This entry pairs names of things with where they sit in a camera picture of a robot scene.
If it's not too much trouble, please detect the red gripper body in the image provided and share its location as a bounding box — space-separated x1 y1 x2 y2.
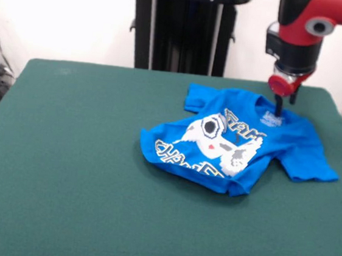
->
266 67 313 100

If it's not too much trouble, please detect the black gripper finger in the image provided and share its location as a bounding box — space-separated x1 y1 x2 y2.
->
288 85 301 105
271 94 284 117

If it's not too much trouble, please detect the blue game-controller print t-shirt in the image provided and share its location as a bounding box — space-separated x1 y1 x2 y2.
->
134 78 342 209

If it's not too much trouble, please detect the dark green table cloth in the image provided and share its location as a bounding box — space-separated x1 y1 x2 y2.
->
0 53 342 256

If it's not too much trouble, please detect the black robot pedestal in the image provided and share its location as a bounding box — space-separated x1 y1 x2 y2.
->
115 0 253 80

